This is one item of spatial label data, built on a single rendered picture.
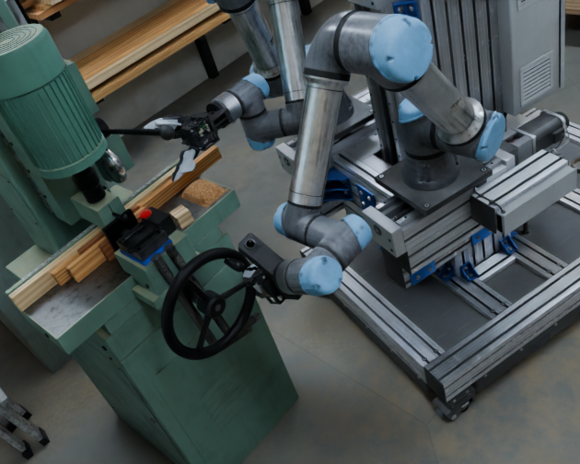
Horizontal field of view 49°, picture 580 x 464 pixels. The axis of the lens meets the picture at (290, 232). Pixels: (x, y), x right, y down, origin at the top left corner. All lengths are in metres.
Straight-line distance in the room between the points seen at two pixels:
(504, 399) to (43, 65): 1.67
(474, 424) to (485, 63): 1.11
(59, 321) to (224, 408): 0.67
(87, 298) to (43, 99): 0.48
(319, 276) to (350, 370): 1.19
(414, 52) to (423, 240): 0.67
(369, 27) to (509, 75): 0.82
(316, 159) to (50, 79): 0.60
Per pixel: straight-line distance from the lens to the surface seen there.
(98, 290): 1.64
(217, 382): 1.98
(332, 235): 1.28
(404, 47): 1.20
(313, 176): 1.32
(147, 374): 1.79
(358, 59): 1.22
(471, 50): 1.88
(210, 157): 1.88
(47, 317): 1.66
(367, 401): 2.28
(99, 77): 3.70
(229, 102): 1.62
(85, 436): 2.63
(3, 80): 1.49
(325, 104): 1.30
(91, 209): 1.68
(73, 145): 1.55
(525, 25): 1.93
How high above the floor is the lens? 1.86
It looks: 38 degrees down
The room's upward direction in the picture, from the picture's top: 19 degrees counter-clockwise
